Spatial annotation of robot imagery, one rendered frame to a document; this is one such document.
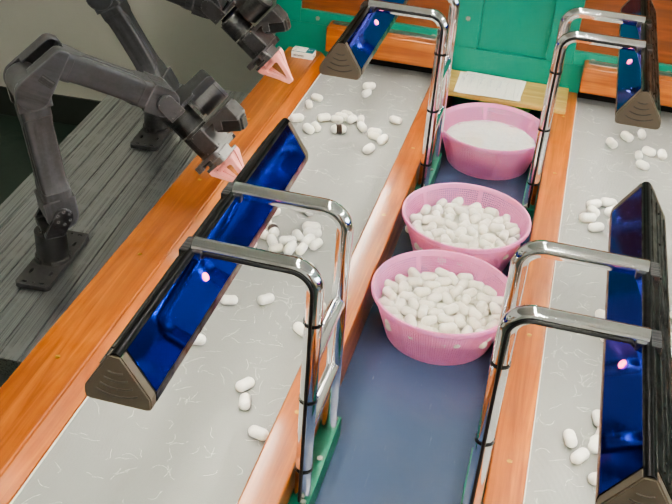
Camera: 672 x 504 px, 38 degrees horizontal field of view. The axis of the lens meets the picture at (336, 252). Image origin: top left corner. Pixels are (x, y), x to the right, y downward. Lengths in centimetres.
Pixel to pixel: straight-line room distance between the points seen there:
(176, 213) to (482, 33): 107
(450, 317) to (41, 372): 71
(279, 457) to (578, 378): 55
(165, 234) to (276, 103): 65
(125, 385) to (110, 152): 137
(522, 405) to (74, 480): 69
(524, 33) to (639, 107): 85
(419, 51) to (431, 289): 94
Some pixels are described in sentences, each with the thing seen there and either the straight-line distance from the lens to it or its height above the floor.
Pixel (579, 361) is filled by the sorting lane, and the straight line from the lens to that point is 173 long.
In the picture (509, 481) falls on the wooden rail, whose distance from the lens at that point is 145.
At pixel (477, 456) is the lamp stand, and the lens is 132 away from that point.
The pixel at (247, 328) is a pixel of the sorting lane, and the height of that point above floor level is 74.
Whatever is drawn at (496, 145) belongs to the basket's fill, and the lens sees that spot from 240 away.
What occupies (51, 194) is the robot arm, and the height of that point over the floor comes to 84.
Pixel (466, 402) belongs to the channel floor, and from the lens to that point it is 170.
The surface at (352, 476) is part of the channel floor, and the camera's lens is 154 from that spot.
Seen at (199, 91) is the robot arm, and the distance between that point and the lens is 193.
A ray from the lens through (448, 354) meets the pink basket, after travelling 173.
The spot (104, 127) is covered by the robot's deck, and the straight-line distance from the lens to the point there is 252.
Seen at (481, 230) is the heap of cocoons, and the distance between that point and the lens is 203.
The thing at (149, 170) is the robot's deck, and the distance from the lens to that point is 232.
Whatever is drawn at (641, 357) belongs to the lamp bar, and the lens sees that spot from 116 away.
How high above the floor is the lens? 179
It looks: 33 degrees down
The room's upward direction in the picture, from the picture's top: 4 degrees clockwise
